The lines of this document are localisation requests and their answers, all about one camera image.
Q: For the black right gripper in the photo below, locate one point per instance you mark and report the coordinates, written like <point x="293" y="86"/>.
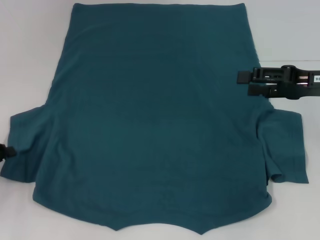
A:
<point x="300" y="88"/>

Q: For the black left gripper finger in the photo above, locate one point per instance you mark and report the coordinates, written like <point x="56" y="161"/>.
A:
<point x="6" y="151"/>

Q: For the teal blue t-shirt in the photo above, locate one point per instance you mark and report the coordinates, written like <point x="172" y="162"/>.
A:
<point x="160" y="112"/>

